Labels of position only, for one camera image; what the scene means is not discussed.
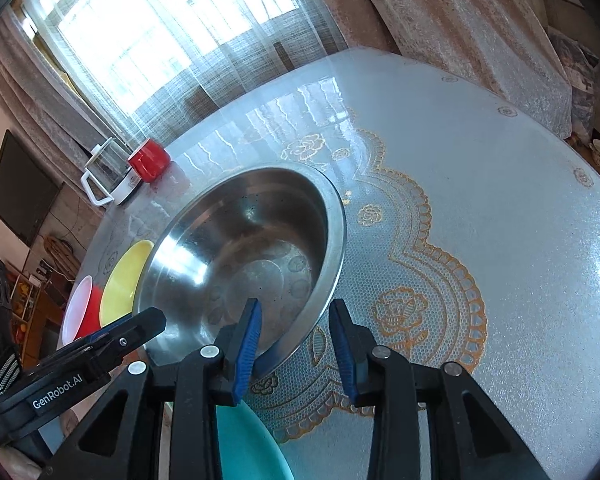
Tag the sheer white curtain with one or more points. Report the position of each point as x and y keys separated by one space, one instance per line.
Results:
x=180 y=35

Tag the black flat television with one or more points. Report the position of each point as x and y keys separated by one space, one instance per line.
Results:
x=20 y=185

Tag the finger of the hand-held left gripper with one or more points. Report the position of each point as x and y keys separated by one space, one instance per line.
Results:
x=140 y=327

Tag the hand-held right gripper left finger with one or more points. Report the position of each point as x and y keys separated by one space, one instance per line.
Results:
x=247 y=352

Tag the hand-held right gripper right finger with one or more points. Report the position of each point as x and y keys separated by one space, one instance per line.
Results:
x=345 y=360

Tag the patterned fabric bundle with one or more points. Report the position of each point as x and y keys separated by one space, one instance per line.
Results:
x=580 y=75

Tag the wooden cabinet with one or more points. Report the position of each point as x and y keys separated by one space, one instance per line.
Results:
x=35 y=320

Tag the wooden chair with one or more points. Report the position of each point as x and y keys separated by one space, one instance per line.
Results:
x=60 y=255

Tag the beige textured curtain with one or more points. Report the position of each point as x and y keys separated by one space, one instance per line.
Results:
x=35 y=105
x=455 y=25

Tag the teal plastic plate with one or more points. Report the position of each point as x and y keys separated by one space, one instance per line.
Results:
x=250 y=445

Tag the white glass electric kettle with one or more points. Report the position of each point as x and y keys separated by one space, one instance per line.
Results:
x=115 y=180

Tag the stainless steel bowl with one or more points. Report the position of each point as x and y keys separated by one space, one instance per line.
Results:
x=240 y=240

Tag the red mug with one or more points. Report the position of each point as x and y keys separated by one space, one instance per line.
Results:
x=149 y=161

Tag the red plastic bowl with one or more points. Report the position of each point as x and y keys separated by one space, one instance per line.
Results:
x=87 y=312

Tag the yellow plastic bowl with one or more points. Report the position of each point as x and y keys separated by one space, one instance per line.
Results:
x=125 y=280

